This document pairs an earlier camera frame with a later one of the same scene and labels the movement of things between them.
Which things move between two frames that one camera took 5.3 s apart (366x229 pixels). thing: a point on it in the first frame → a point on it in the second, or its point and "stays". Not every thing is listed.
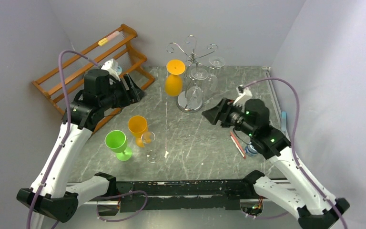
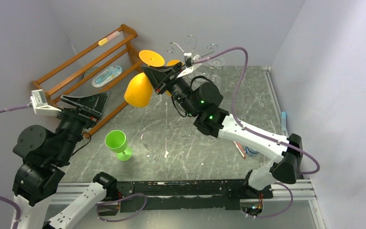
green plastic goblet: (116, 140) stays
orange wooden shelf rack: (108, 75) stays
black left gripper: (134, 95) → (91, 108)
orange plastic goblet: (137, 126) → (138, 92)
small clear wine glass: (148, 137) stays
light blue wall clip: (283, 120) stays
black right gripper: (224, 112) → (169, 80)
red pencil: (238, 145) stays
